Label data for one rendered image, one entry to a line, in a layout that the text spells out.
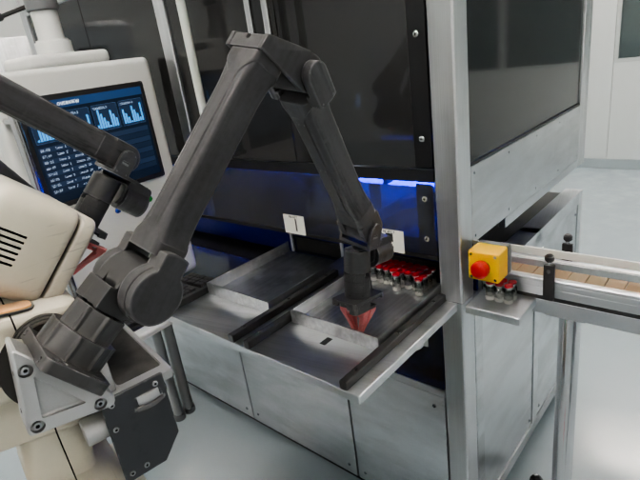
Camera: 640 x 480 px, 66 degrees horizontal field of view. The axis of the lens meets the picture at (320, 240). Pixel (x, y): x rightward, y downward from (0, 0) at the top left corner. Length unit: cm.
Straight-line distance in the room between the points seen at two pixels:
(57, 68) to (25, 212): 91
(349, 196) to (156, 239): 40
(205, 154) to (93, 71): 103
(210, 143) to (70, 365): 32
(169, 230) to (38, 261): 20
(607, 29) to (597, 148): 112
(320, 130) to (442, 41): 38
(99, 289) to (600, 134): 547
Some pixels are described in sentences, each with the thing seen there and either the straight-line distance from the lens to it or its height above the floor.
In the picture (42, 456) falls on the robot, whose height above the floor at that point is 97.
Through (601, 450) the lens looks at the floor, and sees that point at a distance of 223.
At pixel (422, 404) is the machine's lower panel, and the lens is 151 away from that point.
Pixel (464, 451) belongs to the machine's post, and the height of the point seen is 42.
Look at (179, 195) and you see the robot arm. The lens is 67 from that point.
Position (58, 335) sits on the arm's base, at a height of 122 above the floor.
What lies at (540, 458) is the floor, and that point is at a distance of 215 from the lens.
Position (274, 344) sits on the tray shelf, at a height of 88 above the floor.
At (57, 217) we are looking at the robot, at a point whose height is 133.
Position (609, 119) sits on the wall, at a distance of 579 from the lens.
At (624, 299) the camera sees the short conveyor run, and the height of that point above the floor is 92.
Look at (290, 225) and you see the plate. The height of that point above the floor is 102.
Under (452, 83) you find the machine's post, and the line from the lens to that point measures 110.
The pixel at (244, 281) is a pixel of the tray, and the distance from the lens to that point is 151.
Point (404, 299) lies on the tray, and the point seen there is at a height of 88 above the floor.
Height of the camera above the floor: 149
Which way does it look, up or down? 21 degrees down
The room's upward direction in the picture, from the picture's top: 8 degrees counter-clockwise
